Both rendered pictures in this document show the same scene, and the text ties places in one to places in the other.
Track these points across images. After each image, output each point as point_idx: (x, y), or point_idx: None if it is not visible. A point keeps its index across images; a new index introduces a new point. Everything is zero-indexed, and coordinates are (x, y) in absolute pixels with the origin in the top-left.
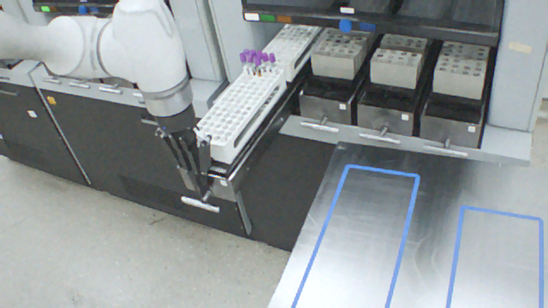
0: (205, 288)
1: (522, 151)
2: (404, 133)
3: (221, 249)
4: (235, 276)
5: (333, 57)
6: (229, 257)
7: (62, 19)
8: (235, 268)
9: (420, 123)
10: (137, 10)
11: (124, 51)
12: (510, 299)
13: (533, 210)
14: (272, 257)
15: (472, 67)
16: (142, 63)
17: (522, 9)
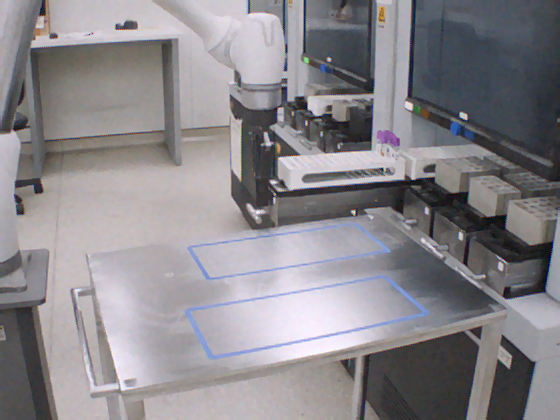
0: (274, 387)
1: (543, 321)
2: (458, 258)
3: (323, 373)
4: (307, 397)
5: (448, 166)
6: (322, 382)
7: (226, 16)
8: (315, 392)
9: (469, 248)
10: (252, 18)
11: (237, 44)
12: (312, 321)
13: (434, 307)
14: None
15: (547, 213)
16: (241, 55)
17: None
